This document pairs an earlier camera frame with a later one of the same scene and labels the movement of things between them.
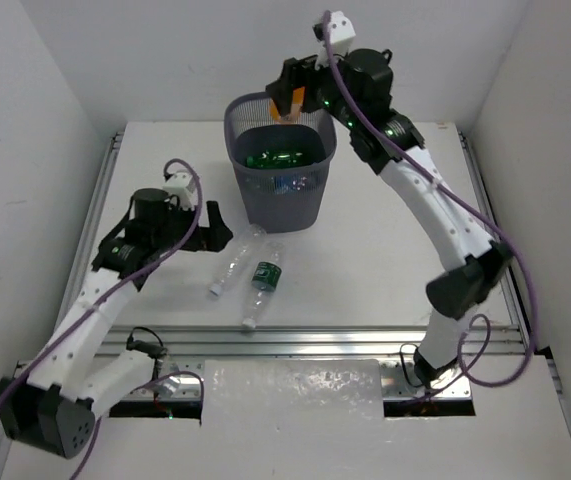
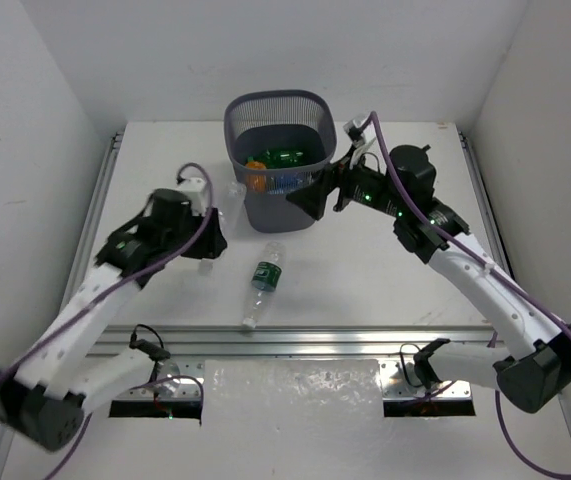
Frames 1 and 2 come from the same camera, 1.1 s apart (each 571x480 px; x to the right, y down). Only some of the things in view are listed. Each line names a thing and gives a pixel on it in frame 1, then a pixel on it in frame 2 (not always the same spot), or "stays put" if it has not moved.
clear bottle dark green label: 265,281 stays put
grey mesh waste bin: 282,164 stays put
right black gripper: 296,73 to 314,196
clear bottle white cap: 240,263 to 229,215
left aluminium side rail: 88,243 stays put
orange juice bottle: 297,102 to 255,183
